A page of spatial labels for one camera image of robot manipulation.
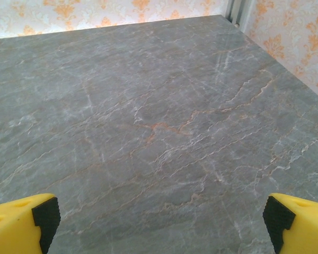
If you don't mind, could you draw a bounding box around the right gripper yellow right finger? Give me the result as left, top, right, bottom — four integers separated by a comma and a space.
263, 193, 318, 254

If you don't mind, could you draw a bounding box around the aluminium frame post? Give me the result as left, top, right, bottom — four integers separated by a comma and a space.
226, 0, 256, 33

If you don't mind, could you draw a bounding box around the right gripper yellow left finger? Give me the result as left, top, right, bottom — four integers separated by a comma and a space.
0, 193, 61, 254

